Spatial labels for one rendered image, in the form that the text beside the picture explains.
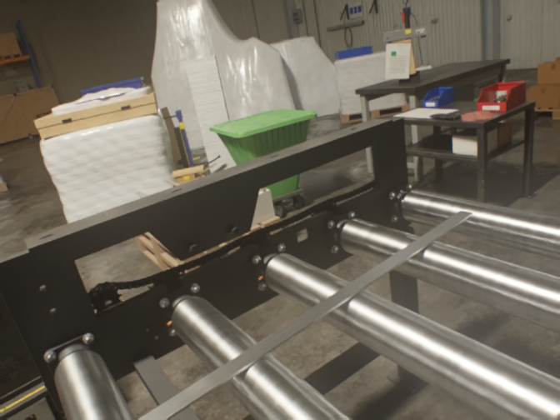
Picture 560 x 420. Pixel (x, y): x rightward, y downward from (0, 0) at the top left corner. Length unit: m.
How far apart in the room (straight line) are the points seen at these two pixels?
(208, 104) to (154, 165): 0.93
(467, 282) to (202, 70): 4.09
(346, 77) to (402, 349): 7.13
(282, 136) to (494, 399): 3.22
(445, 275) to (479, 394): 0.40
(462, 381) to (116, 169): 4.01
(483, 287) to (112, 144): 3.82
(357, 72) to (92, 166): 4.89
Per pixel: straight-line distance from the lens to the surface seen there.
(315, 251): 1.45
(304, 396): 0.81
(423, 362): 0.91
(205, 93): 4.88
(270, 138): 3.76
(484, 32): 12.17
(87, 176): 4.59
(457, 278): 1.16
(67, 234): 1.09
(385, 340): 0.96
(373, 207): 1.60
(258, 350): 0.91
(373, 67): 7.89
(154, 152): 4.47
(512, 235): 1.40
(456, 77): 4.73
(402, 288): 1.83
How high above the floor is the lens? 1.47
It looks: 22 degrees down
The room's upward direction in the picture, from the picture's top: 11 degrees counter-clockwise
